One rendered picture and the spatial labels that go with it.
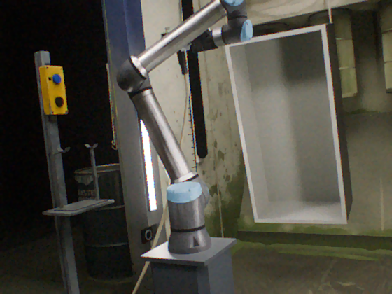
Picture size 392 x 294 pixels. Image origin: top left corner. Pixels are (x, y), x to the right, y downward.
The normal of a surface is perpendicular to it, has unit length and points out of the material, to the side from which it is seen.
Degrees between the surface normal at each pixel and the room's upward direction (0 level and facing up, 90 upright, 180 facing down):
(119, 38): 90
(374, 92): 90
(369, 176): 57
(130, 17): 90
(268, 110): 102
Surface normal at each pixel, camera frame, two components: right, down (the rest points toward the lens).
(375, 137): -0.47, -0.45
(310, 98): -0.42, 0.31
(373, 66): -0.49, 0.11
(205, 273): 0.27, 0.04
